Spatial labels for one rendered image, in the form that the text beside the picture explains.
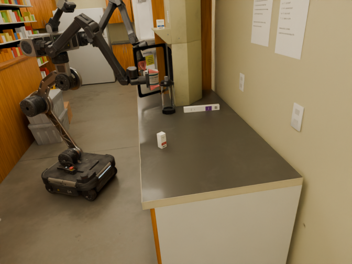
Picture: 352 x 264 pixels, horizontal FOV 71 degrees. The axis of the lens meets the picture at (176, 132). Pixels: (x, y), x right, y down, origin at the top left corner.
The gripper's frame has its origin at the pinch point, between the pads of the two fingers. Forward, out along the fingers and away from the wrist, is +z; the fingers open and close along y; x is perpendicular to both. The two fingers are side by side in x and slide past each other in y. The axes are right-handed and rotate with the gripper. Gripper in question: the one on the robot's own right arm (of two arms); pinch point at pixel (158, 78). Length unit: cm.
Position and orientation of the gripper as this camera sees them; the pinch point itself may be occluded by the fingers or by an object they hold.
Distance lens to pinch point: 177.5
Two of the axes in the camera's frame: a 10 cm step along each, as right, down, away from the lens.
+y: -0.6, -9.0, -4.3
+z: 9.9, -1.2, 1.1
